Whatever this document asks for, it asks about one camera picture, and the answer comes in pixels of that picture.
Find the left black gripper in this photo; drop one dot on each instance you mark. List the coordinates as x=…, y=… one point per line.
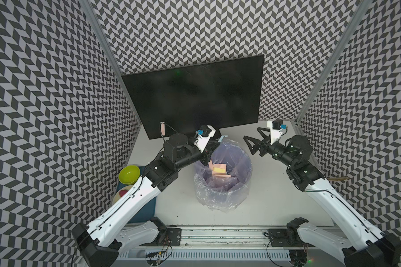
x=209, y=148

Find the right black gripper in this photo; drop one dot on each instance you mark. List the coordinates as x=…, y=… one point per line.
x=264, y=144

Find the pink square sticky note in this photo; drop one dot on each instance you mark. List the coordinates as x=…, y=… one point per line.
x=223, y=166
x=220, y=175

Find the yellow narrow sticky note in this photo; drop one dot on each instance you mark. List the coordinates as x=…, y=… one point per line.
x=219, y=171

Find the blue narrow sticky note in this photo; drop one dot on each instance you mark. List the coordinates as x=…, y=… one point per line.
x=222, y=137

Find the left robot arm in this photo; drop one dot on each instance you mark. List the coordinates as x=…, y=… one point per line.
x=101, y=241

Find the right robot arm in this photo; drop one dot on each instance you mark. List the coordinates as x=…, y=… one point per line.
x=364, y=245

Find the black computer monitor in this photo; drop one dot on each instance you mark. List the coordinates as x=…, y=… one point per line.
x=221, y=94

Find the purple bin with plastic liner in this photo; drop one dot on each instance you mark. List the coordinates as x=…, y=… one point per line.
x=224, y=183

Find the wooden stick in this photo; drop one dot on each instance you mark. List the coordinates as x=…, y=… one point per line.
x=339, y=179

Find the cream plate with red item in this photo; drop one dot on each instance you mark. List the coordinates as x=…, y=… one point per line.
x=121, y=192

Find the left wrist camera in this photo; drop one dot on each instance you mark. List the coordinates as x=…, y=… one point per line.
x=203, y=135

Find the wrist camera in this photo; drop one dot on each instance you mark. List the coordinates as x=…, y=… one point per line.
x=203, y=135
x=277, y=130

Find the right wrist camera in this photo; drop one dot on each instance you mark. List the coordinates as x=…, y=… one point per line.
x=277, y=130

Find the aluminium mounting rail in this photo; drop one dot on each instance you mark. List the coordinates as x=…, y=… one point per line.
x=222, y=237

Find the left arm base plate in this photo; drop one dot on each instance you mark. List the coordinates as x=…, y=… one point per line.
x=170, y=236

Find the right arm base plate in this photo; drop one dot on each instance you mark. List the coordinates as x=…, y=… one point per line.
x=280, y=237

